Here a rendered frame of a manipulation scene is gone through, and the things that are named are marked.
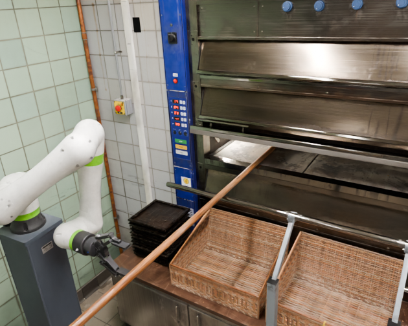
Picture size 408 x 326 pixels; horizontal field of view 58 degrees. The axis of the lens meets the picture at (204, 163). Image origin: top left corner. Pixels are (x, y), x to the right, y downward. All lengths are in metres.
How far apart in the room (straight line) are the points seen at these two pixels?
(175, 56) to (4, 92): 0.98
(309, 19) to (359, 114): 0.50
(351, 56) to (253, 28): 0.50
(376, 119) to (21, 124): 1.95
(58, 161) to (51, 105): 1.18
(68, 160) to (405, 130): 1.42
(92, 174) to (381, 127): 1.30
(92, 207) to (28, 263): 0.38
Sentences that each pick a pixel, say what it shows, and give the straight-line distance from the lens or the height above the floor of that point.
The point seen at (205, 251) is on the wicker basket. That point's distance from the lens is 2.48.
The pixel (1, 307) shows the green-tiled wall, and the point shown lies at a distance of 2.78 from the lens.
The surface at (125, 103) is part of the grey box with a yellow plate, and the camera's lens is 2.51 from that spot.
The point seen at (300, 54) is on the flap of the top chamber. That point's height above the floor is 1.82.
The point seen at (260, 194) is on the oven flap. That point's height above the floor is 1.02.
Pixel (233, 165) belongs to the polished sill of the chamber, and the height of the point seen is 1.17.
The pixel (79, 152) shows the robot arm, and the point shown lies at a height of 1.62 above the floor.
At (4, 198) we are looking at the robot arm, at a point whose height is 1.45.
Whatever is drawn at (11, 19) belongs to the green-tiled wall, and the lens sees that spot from 2.44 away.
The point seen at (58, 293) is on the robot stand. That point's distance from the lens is 2.00.
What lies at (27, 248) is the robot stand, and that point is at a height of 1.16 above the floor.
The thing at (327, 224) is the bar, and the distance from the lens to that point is 1.72.
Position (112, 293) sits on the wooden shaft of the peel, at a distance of 1.37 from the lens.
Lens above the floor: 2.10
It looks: 24 degrees down
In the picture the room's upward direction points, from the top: 3 degrees counter-clockwise
